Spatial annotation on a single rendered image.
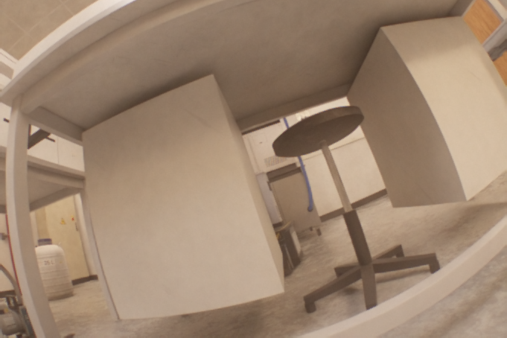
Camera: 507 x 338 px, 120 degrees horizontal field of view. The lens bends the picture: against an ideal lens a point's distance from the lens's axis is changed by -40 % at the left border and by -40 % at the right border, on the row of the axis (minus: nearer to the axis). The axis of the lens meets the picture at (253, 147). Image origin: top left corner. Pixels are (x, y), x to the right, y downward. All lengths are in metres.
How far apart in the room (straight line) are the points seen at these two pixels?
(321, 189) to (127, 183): 3.23
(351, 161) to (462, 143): 3.14
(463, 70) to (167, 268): 1.14
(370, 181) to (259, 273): 3.43
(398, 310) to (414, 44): 0.78
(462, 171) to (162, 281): 0.90
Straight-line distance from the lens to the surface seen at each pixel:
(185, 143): 0.66
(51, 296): 3.19
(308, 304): 0.90
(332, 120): 0.73
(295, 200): 2.42
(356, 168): 3.87
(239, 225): 0.59
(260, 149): 2.58
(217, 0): 0.54
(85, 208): 1.56
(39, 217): 4.84
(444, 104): 0.84
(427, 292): 0.44
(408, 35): 0.93
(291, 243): 1.53
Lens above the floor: 0.39
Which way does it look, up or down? 16 degrees up
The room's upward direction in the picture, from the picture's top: 19 degrees counter-clockwise
